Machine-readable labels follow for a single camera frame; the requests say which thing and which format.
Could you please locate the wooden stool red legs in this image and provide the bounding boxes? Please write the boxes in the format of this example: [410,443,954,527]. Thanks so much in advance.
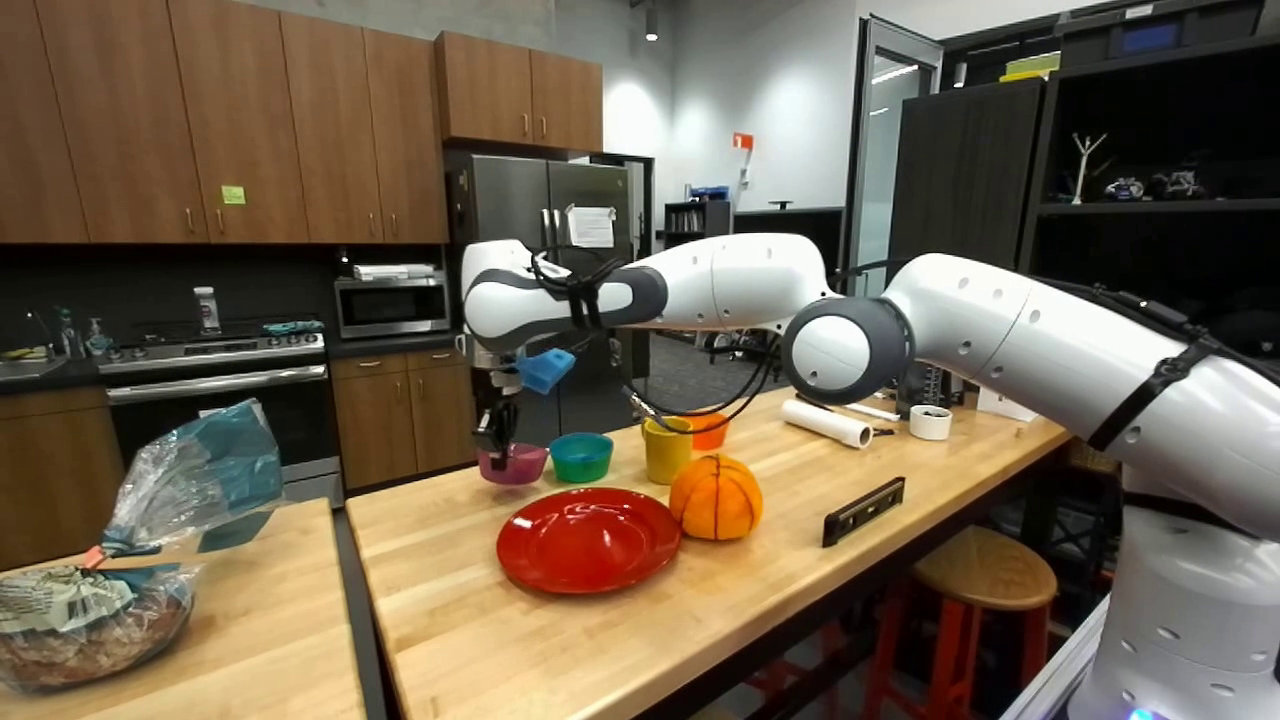
[864,525,1064,720]

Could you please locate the steel microwave oven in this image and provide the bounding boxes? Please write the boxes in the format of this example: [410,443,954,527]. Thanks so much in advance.
[329,261,454,348]

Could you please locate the white tape roll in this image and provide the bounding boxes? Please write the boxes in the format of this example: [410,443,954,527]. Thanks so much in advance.
[905,401,954,443]

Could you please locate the stainless steel refrigerator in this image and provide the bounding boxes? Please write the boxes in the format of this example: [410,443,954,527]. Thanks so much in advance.
[444,149,640,452]

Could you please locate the steel stove oven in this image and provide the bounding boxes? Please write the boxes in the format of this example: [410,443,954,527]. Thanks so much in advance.
[96,324,337,472]

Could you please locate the large brown wall cabinets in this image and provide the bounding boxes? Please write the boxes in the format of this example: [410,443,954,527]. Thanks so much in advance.
[0,0,452,249]

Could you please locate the white paper on refrigerator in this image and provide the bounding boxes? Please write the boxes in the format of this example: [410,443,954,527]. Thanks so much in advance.
[564,204,618,252]

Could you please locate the white branched stand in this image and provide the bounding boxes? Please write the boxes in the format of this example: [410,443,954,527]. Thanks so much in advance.
[1067,129,1112,208]

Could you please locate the red plate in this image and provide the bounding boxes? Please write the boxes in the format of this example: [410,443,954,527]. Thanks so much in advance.
[492,485,686,601]

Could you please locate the clear plastic bag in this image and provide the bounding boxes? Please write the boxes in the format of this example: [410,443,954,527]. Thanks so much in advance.
[91,394,288,562]

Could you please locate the orange cup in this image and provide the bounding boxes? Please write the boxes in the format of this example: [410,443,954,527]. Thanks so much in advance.
[681,411,730,456]

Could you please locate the orange pumpkin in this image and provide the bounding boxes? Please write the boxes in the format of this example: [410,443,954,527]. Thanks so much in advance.
[664,452,766,547]

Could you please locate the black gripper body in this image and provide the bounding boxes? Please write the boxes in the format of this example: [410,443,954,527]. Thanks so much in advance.
[471,364,526,423]

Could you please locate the green plastic bowl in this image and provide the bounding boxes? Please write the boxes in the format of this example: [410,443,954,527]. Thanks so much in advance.
[549,428,615,487]

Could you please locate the black name plate sign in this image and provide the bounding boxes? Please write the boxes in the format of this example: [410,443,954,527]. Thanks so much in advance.
[816,472,907,550]

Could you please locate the black shelving unit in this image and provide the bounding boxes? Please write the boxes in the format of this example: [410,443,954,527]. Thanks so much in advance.
[882,0,1280,364]

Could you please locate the glass door dark frame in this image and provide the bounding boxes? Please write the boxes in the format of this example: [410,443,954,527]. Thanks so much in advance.
[840,10,946,300]

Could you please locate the small brown wall cabinet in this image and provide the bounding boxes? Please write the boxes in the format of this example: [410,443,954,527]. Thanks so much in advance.
[431,28,609,157]

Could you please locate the thin white paper roll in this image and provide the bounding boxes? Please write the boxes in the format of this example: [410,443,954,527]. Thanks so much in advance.
[834,394,905,431]

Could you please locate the white paper towel roll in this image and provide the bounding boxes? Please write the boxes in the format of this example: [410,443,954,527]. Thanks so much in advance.
[774,394,876,452]

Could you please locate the wrapped bowl of food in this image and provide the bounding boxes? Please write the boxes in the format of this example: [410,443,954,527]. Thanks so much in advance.
[0,561,200,697]

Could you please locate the brown base cabinet single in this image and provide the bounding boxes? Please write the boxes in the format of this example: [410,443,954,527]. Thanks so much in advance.
[0,383,127,576]

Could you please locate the purple plastic bowl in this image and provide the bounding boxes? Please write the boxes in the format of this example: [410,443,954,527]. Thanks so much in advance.
[477,439,553,487]

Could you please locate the brown base cabinet double door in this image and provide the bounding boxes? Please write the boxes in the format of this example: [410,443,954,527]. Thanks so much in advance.
[329,343,482,496]

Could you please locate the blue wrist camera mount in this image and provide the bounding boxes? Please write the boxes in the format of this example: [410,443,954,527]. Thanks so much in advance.
[511,343,579,401]

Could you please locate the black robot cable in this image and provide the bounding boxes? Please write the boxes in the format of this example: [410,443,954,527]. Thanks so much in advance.
[605,317,791,439]

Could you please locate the white napkin box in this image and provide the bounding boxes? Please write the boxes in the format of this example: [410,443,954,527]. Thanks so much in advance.
[975,379,1047,423]

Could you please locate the yellow cup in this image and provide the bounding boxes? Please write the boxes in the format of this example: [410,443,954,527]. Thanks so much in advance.
[640,411,697,487]

